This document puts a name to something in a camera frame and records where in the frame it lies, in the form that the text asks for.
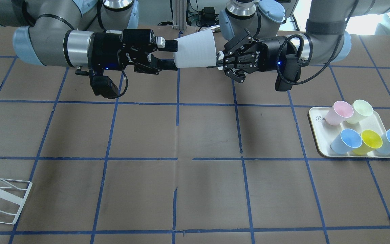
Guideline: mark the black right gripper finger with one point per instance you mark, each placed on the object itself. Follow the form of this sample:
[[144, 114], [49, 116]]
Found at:
[[168, 46], [158, 65]]

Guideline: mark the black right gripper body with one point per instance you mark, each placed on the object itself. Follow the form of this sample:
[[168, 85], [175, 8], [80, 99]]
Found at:
[[108, 50]]

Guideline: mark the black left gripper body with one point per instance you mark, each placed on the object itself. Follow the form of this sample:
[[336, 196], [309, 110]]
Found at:
[[268, 51]]

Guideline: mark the grey plastic cup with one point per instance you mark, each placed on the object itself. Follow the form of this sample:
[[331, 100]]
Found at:
[[196, 50]]

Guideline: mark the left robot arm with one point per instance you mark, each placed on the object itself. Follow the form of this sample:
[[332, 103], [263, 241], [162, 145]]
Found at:
[[325, 36]]

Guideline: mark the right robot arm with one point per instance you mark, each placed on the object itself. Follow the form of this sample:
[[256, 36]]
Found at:
[[58, 32]]

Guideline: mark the pink plastic cup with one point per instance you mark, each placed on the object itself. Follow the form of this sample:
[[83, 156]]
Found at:
[[338, 113]]

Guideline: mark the pale green plastic cup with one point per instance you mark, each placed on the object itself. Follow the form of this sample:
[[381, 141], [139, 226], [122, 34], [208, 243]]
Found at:
[[361, 110]]

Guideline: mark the yellow plastic cup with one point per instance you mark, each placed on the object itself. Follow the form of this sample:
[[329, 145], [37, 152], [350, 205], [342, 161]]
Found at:
[[370, 142]]

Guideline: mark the white serving tray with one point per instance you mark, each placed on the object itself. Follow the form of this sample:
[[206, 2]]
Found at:
[[325, 133]]

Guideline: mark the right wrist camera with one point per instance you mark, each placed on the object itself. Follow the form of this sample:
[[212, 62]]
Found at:
[[104, 86]]

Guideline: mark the aluminium frame post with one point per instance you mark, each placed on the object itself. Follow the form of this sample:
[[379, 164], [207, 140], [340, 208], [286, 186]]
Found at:
[[179, 12]]

